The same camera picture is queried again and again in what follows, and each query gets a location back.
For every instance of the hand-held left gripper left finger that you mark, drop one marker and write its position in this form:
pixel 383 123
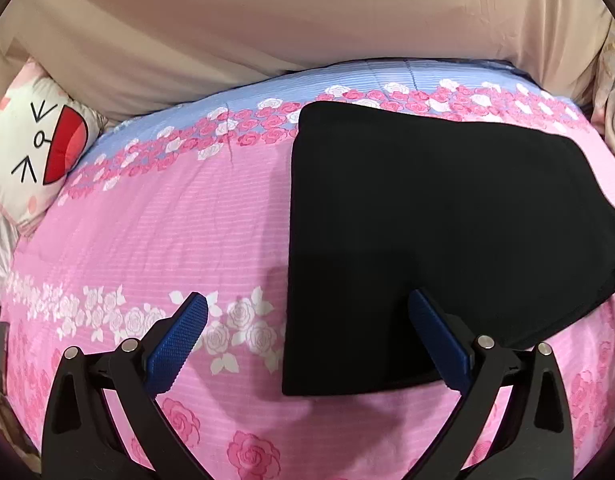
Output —
pixel 180 340

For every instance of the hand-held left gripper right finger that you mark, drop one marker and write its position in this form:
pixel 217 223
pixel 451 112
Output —
pixel 437 335

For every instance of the black pants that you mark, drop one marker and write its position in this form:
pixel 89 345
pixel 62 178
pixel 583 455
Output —
pixel 437 220

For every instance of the pink floral bed sheet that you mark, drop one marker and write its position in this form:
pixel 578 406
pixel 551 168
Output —
pixel 152 220

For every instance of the cartoon face pillow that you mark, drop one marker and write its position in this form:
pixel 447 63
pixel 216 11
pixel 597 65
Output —
pixel 27 155

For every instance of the cream floral cloth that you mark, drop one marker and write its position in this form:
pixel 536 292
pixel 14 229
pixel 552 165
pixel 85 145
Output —
pixel 610 90

